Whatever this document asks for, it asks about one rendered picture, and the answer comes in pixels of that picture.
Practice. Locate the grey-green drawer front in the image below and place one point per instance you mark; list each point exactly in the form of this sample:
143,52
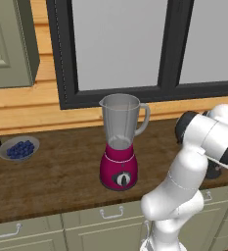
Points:
82,217
37,225
223,192

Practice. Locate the grey-green wall cupboard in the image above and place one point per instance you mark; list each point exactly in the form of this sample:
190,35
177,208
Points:
8,49

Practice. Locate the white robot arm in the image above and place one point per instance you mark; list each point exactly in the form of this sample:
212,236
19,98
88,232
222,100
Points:
180,183

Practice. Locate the grey bowl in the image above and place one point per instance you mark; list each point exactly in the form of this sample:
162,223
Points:
3,151

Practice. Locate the grey-green cupboard door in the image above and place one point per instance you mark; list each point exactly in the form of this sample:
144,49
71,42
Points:
203,228
102,240
21,245

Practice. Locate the pile of blueberries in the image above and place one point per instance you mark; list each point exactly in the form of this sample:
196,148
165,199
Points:
20,149

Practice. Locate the black blender lid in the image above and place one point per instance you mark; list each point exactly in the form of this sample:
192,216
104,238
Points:
213,171

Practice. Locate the magenta blender with clear jar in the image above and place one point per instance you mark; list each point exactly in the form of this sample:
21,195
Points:
118,163

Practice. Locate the black framed window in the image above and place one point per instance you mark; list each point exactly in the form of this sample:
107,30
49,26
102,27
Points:
66,65

